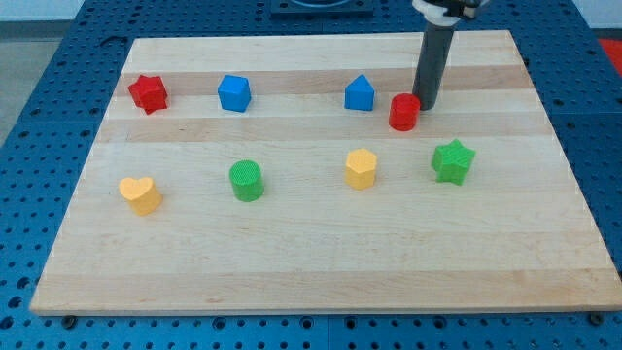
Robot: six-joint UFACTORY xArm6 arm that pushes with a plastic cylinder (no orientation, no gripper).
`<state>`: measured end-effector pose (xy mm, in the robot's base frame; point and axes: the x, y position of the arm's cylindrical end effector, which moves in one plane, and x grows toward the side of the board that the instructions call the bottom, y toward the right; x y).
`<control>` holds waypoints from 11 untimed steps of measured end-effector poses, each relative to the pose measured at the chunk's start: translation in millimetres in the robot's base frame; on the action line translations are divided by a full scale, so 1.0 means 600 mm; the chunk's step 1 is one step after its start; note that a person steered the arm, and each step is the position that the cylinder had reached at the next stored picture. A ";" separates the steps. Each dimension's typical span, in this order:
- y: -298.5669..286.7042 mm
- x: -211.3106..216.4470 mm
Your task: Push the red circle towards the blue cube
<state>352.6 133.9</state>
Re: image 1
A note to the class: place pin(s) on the yellow hexagon block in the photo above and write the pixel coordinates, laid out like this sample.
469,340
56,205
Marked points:
360,169

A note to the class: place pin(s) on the blue pentagon block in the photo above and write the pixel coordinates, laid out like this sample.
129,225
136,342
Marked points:
359,95

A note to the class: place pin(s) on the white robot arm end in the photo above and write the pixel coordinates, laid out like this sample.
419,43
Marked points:
448,13

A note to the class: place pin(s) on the green star block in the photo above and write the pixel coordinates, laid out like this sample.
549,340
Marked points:
451,162

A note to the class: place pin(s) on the blue cube block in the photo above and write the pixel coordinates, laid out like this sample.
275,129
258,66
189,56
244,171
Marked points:
234,93

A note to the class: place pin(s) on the wooden board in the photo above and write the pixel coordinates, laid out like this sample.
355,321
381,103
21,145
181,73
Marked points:
516,236

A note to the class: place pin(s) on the red cylinder block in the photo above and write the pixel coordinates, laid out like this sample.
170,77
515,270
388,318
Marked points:
404,111

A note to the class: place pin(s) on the yellow heart block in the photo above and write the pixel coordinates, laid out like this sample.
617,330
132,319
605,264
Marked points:
141,195

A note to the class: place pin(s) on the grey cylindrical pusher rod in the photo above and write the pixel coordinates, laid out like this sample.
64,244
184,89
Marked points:
434,51

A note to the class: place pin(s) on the red star block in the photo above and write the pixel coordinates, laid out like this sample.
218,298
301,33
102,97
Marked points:
149,93

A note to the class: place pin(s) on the green cylinder block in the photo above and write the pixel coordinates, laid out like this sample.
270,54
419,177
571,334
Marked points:
246,180

